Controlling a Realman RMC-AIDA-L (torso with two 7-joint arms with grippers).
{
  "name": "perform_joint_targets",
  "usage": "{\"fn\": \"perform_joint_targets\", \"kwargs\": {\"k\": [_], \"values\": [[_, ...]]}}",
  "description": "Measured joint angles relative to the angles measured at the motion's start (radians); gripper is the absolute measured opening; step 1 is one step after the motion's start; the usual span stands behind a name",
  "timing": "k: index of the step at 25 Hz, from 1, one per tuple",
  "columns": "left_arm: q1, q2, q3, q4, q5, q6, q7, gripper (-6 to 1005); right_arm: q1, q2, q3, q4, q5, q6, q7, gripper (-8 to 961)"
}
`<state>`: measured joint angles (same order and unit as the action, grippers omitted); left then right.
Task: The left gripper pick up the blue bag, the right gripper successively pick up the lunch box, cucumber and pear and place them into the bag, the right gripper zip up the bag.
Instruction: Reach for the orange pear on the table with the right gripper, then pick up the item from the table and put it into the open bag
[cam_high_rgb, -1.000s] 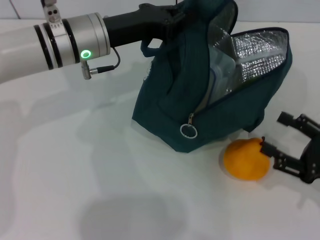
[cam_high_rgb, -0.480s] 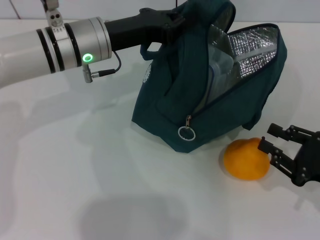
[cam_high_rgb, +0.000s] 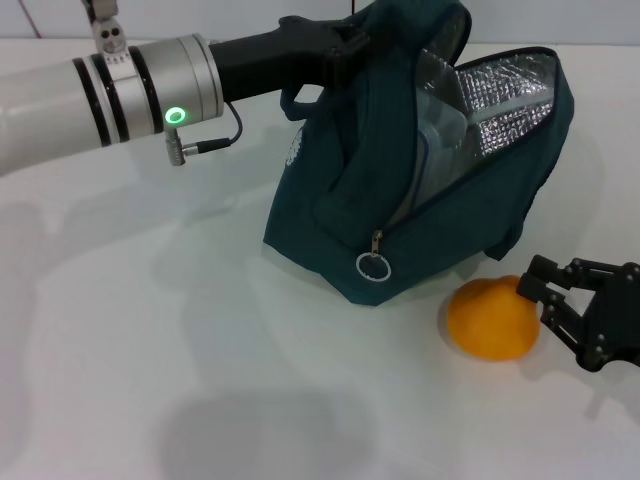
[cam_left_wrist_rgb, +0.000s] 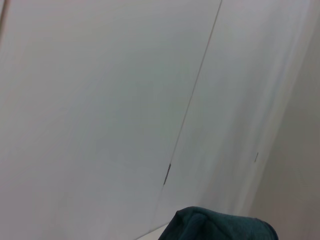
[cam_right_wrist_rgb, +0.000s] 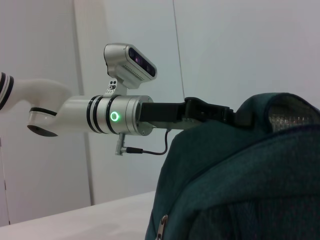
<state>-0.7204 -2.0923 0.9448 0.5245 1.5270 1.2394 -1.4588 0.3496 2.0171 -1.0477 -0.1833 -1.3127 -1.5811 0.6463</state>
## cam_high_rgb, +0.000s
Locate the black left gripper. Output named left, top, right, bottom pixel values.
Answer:
left=208, top=15, right=372, bottom=109

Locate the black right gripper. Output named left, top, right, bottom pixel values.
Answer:
left=517, top=253, right=640, bottom=374

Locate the orange pear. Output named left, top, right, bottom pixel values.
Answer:
left=446, top=274, right=541, bottom=362

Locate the clear blue-rimmed food container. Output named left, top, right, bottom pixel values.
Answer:
left=414, top=94, right=472, bottom=211

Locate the teal fabric insulated bag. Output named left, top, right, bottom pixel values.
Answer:
left=262, top=0, right=576, bottom=307

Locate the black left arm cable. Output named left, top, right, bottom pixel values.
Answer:
left=165, top=102, right=244, bottom=169

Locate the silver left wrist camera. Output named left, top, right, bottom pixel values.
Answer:
left=82, top=0, right=132, bottom=57

